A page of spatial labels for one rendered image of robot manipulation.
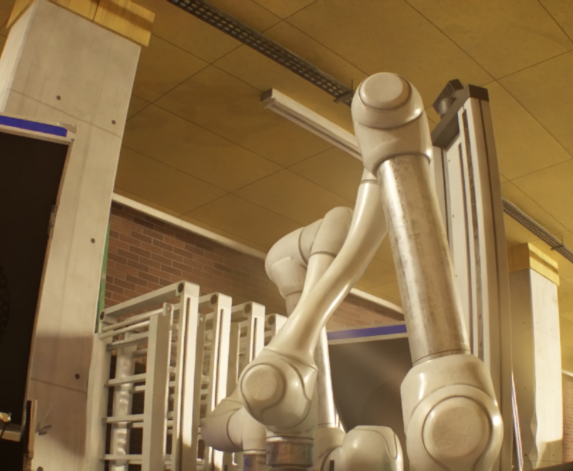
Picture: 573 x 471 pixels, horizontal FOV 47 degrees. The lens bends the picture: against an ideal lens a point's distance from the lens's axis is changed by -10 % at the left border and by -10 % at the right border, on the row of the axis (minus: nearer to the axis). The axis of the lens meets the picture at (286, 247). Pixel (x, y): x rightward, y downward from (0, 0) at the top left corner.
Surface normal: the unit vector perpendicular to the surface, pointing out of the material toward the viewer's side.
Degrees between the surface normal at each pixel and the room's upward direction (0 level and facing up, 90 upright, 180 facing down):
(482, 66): 180
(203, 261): 90
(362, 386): 143
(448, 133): 180
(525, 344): 90
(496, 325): 90
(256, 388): 98
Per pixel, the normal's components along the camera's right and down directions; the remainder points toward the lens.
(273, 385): -0.33, -0.25
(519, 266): -0.71, -0.29
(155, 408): 0.69, -0.25
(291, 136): -0.04, 0.92
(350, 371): -0.28, 0.52
